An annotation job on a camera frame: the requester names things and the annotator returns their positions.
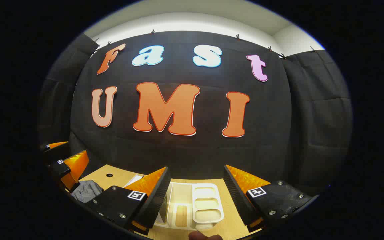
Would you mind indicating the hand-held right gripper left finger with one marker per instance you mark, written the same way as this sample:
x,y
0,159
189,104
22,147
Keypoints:
x,y
157,200

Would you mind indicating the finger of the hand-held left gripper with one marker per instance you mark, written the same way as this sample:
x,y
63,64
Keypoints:
x,y
53,151
62,168

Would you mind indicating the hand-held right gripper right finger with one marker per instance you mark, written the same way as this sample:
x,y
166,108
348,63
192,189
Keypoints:
x,y
237,196

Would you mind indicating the white bookshelf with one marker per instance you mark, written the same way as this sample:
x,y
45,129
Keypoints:
x,y
208,203

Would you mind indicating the blue cover book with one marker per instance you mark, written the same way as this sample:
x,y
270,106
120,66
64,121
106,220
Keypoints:
x,y
134,180

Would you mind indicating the grey schoolbag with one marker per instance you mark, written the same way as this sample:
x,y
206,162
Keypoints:
x,y
87,191

